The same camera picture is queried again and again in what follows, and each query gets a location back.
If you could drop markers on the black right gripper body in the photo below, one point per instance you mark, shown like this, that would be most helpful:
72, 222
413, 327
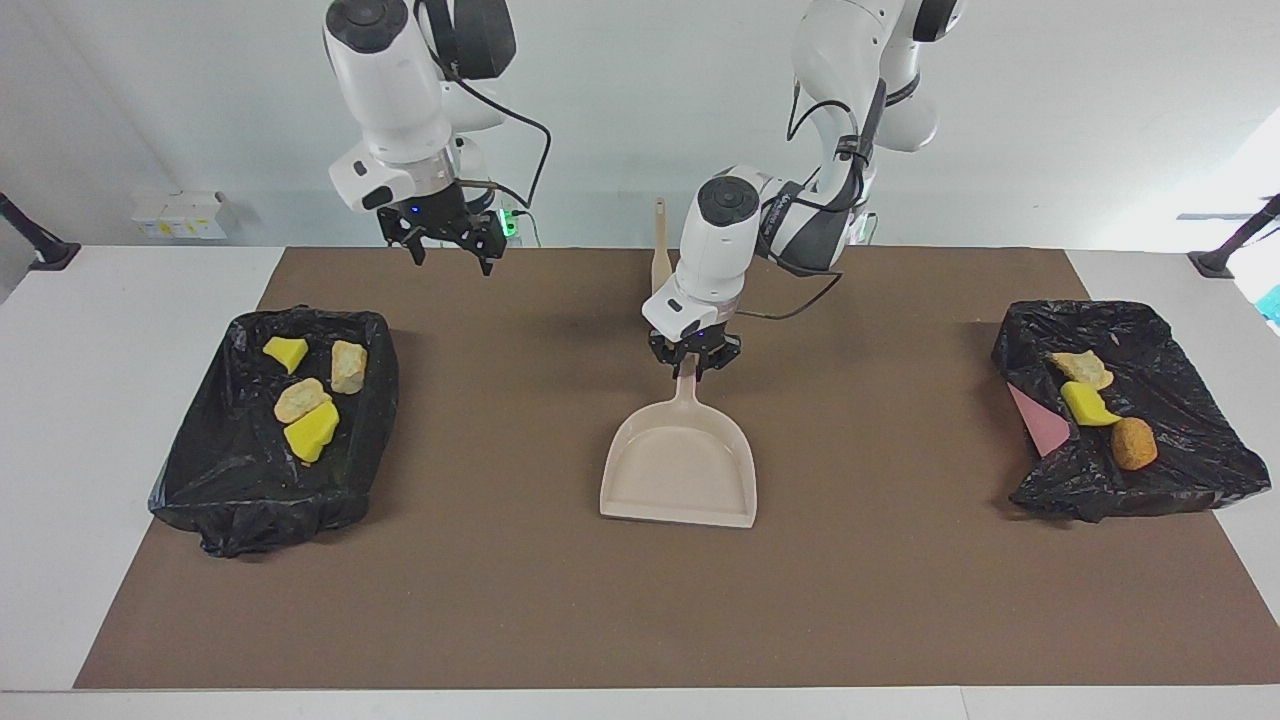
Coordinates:
435, 215

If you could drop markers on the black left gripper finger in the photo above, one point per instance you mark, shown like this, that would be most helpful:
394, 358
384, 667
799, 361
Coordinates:
708, 368
679, 367

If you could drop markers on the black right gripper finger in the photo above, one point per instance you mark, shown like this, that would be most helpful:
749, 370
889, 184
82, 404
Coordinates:
416, 250
490, 250

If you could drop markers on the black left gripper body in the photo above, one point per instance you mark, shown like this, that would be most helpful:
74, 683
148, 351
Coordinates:
695, 345

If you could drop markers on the beige hand brush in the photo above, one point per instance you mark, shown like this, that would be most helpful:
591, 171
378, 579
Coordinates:
661, 265

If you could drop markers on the beige plastic dustpan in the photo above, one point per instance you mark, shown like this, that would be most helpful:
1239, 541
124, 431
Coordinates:
680, 480

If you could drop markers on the striped bread piece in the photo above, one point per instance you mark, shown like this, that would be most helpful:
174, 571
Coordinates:
348, 367

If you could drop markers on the yellow sponge piece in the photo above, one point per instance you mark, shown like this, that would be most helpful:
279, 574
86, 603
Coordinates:
312, 432
1088, 405
286, 354

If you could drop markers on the pale food scrap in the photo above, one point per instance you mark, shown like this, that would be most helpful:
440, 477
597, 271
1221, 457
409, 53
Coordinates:
1082, 368
300, 400

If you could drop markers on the brown fried nugget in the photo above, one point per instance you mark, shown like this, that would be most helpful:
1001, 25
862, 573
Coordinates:
1134, 445

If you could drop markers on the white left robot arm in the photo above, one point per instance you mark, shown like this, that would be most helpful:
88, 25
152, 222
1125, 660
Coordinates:
720, 250

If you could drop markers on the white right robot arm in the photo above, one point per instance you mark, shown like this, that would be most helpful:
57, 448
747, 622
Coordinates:
385, 80

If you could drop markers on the left black-bagged bin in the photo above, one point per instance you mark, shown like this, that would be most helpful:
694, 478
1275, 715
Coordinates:
230, 490

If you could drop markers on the pink plastic bin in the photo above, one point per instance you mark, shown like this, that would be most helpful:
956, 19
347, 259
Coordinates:
1040, 425

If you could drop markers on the right black-bagged pink bin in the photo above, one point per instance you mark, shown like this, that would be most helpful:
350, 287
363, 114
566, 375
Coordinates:
1190, 440

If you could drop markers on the white cardboard box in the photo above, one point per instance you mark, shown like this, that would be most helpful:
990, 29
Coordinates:
180, 215

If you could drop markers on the brown table mat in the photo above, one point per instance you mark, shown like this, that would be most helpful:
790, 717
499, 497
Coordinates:
600, 620

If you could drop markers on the black stand foot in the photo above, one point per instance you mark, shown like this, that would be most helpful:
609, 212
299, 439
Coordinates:
1215, 262
45, 252

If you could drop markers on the teal object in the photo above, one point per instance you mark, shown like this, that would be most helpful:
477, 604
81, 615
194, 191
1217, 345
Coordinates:
1270, 305

